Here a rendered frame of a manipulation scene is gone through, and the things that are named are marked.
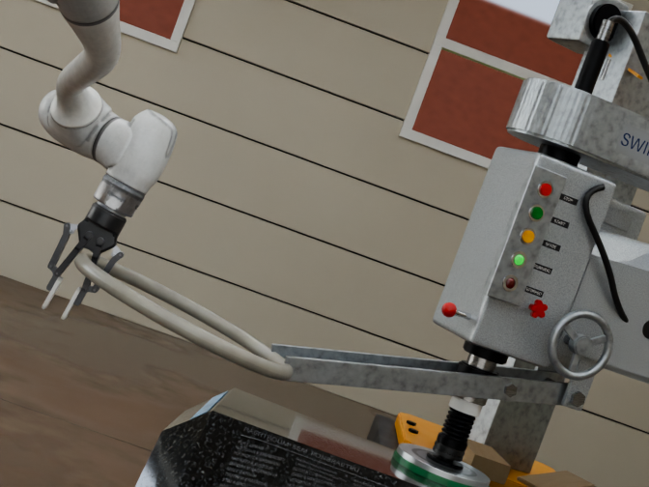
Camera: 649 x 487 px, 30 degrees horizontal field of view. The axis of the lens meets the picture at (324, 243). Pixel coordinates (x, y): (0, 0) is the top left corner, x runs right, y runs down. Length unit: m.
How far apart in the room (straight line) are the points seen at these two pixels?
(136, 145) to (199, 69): 6.19
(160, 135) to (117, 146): 0.09
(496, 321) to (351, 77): 6.14
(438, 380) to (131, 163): 0.78
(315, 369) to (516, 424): 1.00
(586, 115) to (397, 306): 6.16
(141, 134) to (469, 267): 0.76
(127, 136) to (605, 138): 0.98
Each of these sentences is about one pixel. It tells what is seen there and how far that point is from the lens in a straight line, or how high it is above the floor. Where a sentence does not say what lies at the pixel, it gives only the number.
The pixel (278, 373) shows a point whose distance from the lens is 2.32.
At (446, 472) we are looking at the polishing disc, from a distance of 2.59.
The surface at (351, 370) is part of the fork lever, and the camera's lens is 2.49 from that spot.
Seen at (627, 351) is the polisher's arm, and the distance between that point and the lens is 2.70.
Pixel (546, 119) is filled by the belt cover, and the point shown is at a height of 1.61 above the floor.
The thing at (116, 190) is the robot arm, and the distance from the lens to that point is 2.40.
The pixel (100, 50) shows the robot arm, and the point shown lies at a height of 1.40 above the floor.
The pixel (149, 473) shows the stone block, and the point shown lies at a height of 0.67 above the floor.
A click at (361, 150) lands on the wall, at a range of 8.56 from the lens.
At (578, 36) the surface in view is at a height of 1.94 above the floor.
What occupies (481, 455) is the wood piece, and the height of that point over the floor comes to 0.83.
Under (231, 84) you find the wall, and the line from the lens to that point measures 8.55.
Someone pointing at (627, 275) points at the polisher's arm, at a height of 1.36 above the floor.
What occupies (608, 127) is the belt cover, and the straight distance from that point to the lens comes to 2.59.
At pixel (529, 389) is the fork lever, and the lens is 2.66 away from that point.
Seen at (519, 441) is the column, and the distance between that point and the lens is 3.36.
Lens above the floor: 1.30
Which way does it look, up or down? 2 degrees down
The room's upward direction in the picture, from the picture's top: 20 degrees clockwise
